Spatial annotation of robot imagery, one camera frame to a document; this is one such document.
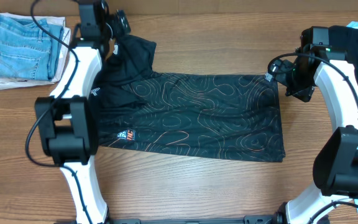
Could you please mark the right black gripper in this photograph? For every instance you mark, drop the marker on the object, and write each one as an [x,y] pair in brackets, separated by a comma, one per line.
[306,93]

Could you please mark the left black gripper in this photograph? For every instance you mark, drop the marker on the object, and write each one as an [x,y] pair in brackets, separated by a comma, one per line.
[119,30]

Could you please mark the black cycling jersey orange lines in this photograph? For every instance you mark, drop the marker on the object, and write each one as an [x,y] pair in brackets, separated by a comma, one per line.
[234,117]

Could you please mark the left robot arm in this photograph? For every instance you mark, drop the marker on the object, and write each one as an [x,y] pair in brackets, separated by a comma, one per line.
[64,119]

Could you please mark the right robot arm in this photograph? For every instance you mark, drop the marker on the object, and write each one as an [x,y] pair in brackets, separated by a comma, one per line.
[327,59]

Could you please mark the light blue t-shirt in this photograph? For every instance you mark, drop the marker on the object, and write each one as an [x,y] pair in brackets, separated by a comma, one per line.
[353,24]

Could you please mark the folded blue jeans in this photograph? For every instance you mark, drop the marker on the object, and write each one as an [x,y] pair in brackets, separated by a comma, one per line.
[27,51]

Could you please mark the folded white cloth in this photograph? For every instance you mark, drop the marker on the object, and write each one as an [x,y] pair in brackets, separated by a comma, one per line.
[9,83]

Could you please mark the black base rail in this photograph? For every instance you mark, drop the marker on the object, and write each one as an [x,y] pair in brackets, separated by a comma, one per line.
[248,219]

